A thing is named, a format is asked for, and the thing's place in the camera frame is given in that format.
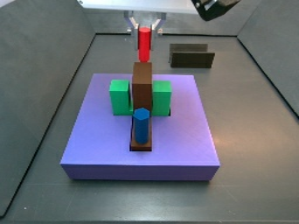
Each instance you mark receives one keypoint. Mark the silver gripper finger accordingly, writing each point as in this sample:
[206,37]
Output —
[133,25]
[157,26]

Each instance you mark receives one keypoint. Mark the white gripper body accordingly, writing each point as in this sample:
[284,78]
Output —
[172,6]

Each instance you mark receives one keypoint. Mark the red cylinder peg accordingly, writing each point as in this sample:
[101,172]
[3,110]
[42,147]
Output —
[145,44]

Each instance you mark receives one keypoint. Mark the purple base board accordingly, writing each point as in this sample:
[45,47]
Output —
[184,153]

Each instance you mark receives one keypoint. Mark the brown L-shaped block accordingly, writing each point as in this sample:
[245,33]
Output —
[142,97]

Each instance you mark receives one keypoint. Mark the green U-shaped block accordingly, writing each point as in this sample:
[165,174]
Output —
[121,98]

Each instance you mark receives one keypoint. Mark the blue hexagonal peg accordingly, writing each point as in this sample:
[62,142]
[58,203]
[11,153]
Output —
[142,121]

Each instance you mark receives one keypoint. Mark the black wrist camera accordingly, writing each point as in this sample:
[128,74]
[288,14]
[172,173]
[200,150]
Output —
[212,9]

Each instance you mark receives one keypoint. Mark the black angle bracket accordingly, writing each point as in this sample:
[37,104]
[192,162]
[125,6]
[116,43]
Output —
[190,56]

